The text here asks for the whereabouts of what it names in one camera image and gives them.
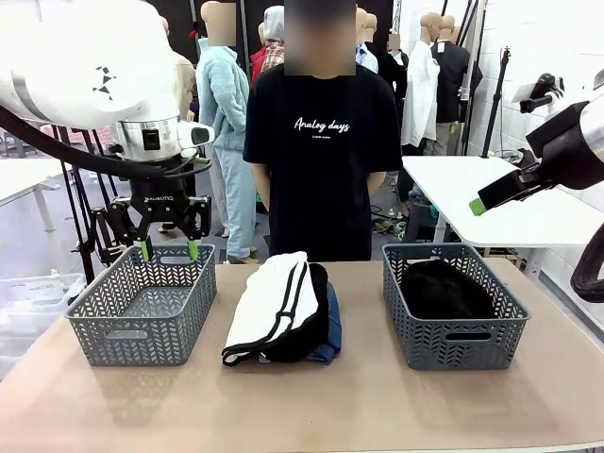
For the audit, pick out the black light stand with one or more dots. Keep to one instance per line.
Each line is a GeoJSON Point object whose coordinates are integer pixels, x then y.
{"type": "Point", "coordinates": [495, 104]}

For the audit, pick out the gray woven plastic basket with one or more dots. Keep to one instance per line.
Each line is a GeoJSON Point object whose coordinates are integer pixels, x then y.
{"type": "Point", "coordinates": [453, 351]}
{"type": "Point", "coordinates": [141, 340]}

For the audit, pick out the mannequin in blue shirt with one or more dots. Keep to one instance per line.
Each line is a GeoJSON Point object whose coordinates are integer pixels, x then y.
{"type": "Point", "coordinates": [368, 56]}

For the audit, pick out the clear lidded storage box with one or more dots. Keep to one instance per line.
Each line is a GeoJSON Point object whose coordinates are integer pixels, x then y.
{"type": "Point", "coordinates": [33, 302]}

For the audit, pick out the mannequin in cream shirt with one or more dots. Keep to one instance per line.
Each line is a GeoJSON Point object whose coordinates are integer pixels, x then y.
{"type": "Point", "coordinates": [184, 80]}

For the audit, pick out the blue denim shorts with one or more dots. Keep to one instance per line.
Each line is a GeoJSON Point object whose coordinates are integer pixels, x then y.
{"type": "Point", "coordinates": [334, 316]}

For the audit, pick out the dark gray stool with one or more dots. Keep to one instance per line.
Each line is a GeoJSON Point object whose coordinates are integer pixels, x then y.
{"type": "Point", "coordinates": [420, 222]}

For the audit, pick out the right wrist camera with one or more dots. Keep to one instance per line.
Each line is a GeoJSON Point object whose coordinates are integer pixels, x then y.
{"type": "Point", "coordinates": [538, 92]}

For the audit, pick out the white garment with black stripes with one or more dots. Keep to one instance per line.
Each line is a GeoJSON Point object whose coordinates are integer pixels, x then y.
{"type": "Point", "coordinates": [264, 302]}

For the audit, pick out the background person in black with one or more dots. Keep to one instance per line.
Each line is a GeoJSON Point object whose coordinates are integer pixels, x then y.
{"type": "Point", "coordinates": [394, 71]}

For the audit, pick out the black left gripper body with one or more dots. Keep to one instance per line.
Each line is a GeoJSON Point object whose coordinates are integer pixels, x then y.
{"type": "Point", "coordinates": [160, 198]}

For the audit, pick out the person's left forearm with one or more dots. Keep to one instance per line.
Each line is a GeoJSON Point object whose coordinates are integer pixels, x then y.
{"type": "Point", "coordinates": [375, 181]}

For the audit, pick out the mannequin in black jacket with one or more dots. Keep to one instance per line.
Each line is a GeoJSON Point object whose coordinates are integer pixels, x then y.
{"type": "Point", "coordinates": [450, 80]}

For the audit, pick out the mannequin in light blue fleece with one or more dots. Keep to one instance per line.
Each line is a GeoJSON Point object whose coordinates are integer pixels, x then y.
{"type": "Point", "coordinates": [222, 104]}

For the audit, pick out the small white desk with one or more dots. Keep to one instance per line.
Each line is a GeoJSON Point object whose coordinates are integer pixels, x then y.
{"type": "Point", "coordinates": [23, 174]}

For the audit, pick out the mannequin in white shirt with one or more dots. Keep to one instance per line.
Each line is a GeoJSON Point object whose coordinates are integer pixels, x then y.
{"type": "Point", "coordinates": [420, 94]}

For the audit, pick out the person in black T-shirt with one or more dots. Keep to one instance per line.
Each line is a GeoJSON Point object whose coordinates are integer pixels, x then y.
{"type": "Point", "coordinates": [321, 189]}

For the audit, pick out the person's right forearm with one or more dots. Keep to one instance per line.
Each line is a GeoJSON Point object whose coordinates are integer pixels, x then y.
{"type": "Point", "coordinates": [259, 184]}

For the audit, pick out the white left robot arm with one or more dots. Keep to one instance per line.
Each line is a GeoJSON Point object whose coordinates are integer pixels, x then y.
{"type": "Point", "coordinates": [71, 56]}

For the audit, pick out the black camera tripod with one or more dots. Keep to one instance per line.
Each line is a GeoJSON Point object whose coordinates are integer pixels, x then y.
{"type": "Point", "coordinates": [84, 245]}

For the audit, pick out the large white table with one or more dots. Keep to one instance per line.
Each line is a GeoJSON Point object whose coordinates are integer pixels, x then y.
{"type": "Point", "coordinates": [472, 189]}

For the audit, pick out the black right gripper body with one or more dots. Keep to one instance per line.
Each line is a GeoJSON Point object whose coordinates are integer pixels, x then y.
{"type": "Point", "coordinates": [571, 151]}

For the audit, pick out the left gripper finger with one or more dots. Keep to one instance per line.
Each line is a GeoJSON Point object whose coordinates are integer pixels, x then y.
{"type": "Point", "coordinates": [141, 231]}
{"type": "Point", "coordinates": [198, 219]}

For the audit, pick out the black top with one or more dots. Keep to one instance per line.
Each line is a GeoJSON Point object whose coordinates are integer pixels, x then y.
{"type": "Point", "coordinates": [443, 292]}

